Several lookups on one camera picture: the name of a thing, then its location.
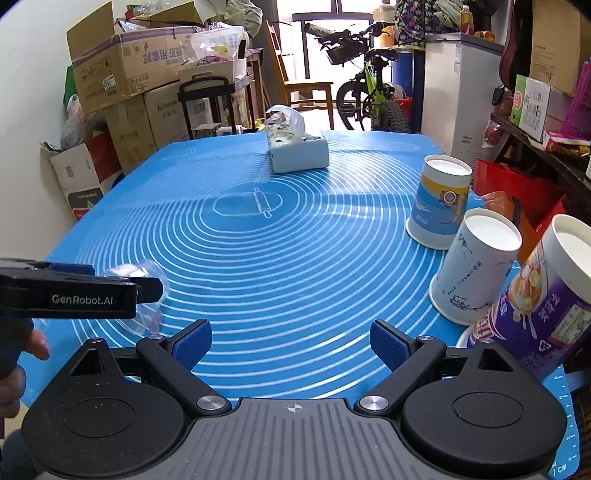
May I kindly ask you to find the clear plastic cup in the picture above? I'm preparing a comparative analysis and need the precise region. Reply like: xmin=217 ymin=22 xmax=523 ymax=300
xmin=101 ymin=259 xmax=169 ymax=337

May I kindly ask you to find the white paper cup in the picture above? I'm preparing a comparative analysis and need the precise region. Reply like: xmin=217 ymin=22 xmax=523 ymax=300
xmin=429 ymin=208 xmax=522 ymax=326

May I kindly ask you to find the purple paper cup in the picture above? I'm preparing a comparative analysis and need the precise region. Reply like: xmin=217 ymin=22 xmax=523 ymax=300
xmin=458 ymin=214 xmax=590 ymax=381

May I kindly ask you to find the blue yellow paper cup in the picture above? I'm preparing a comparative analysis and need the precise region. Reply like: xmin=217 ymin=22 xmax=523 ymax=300
xmin=406 ymin=154 xmax=472 ymax=251

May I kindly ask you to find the person's left hand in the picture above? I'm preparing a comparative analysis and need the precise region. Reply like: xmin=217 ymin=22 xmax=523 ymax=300
xmin=0 ymin=317 xmax=51 ymax=420

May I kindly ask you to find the red white cardboard box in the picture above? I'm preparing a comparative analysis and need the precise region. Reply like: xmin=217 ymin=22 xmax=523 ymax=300
xmin=40 ymin=132 xmax=124 ymax=221

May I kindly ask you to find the blue silicone baking mat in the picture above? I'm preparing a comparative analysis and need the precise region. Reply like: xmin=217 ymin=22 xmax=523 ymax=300
xmin=17 ymin=130 xmax=581 ymax=480

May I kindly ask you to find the lower brown cardboard box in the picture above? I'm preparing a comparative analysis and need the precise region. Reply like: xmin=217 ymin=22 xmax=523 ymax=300
xmin=103 ymin=82 xmax=188 ymax=174

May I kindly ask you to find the white tissue box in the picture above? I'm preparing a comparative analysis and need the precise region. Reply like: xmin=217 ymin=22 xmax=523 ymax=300
xmin=264 ymin=104 xmax=329 ymax=174

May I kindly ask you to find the red bag under shelf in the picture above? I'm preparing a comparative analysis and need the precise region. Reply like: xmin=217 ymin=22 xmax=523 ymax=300
xmin=473 ymin=159 xmax=565 ymax=265

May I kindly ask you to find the black metal cart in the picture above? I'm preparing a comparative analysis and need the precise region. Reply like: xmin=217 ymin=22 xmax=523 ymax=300
xmin=176 ymin=75 xmax=254 ymax=140

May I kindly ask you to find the open top cardboard box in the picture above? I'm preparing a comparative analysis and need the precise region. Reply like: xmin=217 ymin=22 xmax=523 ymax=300
xmin=66 ymin=2 xmax=199 ymax=113

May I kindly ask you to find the wooden chair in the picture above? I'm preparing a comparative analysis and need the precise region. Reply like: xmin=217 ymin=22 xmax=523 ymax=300
xmin=263 ymin=19 xmax=336 ymax=131

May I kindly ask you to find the dark wooden shelf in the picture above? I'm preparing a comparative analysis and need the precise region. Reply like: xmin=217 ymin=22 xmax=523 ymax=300
xmin=491 ymin=113 xmax=591 ymax=224

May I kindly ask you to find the green black bicycle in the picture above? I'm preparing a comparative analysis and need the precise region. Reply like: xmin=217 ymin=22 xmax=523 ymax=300
xmin=304 ymin=21 xmax=410 ymax=133

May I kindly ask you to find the green white product box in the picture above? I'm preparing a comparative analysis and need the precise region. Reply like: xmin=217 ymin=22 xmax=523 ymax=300
xmin=510 ymin=75 xmax=572 ymax=143

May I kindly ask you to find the pink plastic rack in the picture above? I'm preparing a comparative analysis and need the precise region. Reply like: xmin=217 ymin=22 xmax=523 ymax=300
xmin=562 ymin=60 xmax=591 ymax=140

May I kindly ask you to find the orange drink bottle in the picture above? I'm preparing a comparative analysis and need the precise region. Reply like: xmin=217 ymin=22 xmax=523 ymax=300
xmin=460 ymin=3 xmax=475 ymax=35

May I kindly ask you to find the tall brown cardboard box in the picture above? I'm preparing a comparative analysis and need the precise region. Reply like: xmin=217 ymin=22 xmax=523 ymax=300
xmin=529 ymin=0 xmax=590 ymax=96

